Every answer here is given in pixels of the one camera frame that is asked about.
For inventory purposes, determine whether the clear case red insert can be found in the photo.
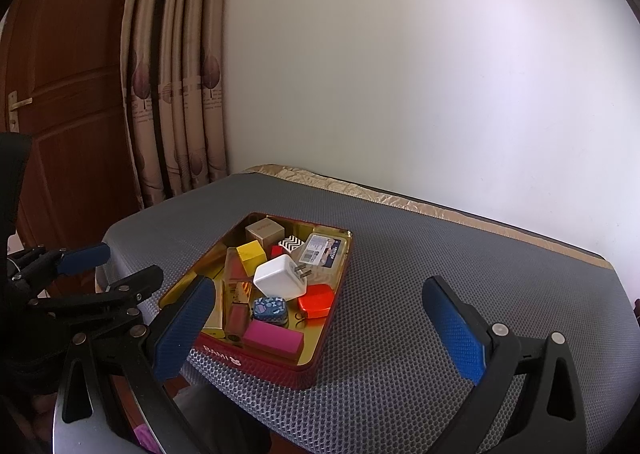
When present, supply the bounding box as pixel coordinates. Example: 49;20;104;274
223;246;251;285

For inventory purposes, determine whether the yellow cube box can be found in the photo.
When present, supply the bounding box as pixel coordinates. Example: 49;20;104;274
236;240;267;277

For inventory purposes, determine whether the pink object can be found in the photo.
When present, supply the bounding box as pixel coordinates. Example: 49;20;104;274
132;424;158;454

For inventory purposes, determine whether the small blue patterned tin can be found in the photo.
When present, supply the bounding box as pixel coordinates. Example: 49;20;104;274
252;297;289;327

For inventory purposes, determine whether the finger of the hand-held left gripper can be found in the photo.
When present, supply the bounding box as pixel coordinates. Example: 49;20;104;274
9;242;112;282
27;264;165;335

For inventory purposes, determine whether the black white zigzag cube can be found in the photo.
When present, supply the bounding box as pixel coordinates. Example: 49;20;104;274
277;235;307;257

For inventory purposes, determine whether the brass door handle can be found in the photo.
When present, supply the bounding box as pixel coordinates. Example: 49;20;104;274
7;90;33;131

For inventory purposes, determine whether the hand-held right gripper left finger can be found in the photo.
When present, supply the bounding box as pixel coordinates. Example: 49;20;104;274
52;276;217;454

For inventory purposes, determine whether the pink rectangular block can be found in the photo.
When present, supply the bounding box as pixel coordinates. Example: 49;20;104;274
242;320;305;362

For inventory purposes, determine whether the grey honeycomb mat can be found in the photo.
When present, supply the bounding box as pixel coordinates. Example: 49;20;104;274
95;173;638;454

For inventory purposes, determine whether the tan cardboard box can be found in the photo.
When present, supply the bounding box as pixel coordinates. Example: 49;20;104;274
245;217;285;245

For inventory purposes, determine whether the brown wooden door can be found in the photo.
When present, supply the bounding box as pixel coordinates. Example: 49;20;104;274
0;0;146;245

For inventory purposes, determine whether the red tin box gold inside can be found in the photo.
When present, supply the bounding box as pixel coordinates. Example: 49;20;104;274
159;212;353;391

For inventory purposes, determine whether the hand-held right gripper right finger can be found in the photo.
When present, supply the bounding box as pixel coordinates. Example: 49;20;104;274
421;276;593;454

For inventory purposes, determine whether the clear plastic box barcode label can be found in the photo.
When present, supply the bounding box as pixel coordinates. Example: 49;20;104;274
292;232;348;279

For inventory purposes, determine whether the cream gold lipstick box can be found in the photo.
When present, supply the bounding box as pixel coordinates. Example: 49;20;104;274
201;279;232;339

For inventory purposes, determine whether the white charger plug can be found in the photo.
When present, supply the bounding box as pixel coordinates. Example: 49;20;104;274
253;254;313;299

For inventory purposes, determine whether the red rounded square box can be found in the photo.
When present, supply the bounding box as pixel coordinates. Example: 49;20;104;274
298;284;335;319

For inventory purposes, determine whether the lip gloss tube gold cap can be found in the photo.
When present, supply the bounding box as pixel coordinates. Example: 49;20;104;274
225;281;253;342

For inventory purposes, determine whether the beige printed curtain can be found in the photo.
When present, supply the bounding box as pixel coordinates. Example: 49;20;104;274
120;0;232;209

